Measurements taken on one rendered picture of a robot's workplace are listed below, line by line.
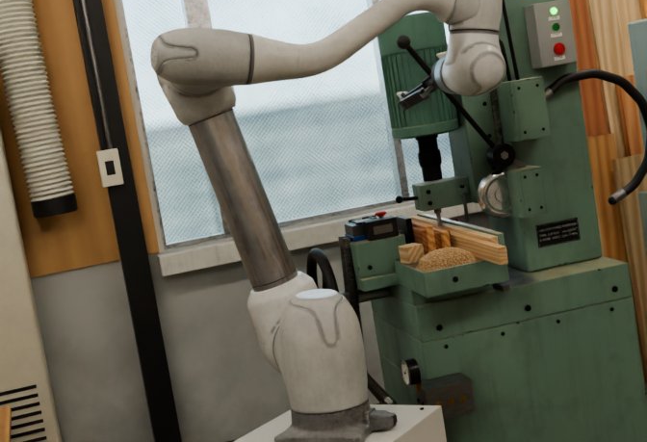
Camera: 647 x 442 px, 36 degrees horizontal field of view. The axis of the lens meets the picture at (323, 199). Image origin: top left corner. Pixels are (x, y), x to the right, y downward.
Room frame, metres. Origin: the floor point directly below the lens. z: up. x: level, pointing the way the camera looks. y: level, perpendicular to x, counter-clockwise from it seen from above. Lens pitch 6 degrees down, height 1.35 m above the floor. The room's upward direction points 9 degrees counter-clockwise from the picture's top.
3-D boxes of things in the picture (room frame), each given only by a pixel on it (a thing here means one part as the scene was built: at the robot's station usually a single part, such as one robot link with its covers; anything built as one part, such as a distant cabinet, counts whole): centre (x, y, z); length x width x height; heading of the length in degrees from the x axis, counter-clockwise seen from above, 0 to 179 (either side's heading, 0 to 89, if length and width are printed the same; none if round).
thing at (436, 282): (2.60, -0.19, 0.87); 0.61 x 0.30 x 0.06; 12
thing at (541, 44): (2.57, -0.64, 1.40); 0.10 x 0.06 x 0.16; 102
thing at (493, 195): (2.54, -0.45, 1.02); 0.12 x 0.03 x 0.12; 102
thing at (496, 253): (2.50, -0.32, 0.92); 0.54 x 0.02 x 0.04; 12
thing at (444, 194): (2.64, -0.31, 1.03); 0.14 x 0.07 x 0.09; 102
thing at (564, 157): (2.70, -0.58, 1.16); 0.22 x 0.22 x 0.72; 12
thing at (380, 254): (2.58, -0.11, 0.91); 0.15 x 0.14 x 0.09; 12
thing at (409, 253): (2.46, -0.19, 0.92); 0.05 x 0.05 x 0.04; 25
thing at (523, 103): (2.53, -0.54, 1.23); 0.09 x 0.08 x 0.15; 102
